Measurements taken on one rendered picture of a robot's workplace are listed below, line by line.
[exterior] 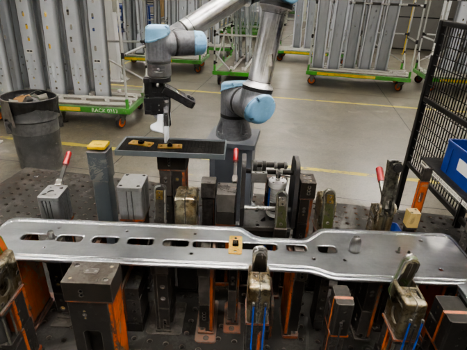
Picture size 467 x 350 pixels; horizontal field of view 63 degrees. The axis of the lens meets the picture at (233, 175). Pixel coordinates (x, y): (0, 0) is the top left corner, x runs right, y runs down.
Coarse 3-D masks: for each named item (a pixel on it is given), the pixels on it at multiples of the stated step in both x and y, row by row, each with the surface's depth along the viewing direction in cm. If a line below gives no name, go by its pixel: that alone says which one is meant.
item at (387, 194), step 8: (392, 160) 114; (392, 168) 114; (400, 168) 111; (384, 176) 116; (392, 176) 115; (384, 184) 116; (392, 184) 116; (384, 192) 116; (392, 192) 117; (384, 200) 117; (392, 200) 117; (392, 208) 117
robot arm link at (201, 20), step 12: (216, 0) 132; (228, 0) 132; (240, 0) 134; (252, 0) 136; (192, 12) 131; (204, 12) 130; (216, 12) 132; (228, 12) 134; (180, 24) 128; (192, 24) 129; (204, 24) 131
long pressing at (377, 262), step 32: (32, 224) 115; (64, 224) 115; (96, 224) 116; (128, 224) 116; (160, 224) 117; (32, 256) 102; (64, 256) 102; (96, 256) 102; (128, 256) 103; (160, 256) 103; (192, 256) 104; (224, 256) 104; (288, 256) 105; (320, 256) 106; (352, 256) 106; (384, 256) 107; (448, 256) 108
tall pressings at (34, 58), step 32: (0, 0) 465; (32, 0) 470; (64, 0) 461; (96, 0) 458; (0, 32) 462; (32, 32) 479; (64, 32) 500; (96, 32) 472; (0, 64) 472; (32, 64) 495; (64, 64) 497; (96, 64) 488
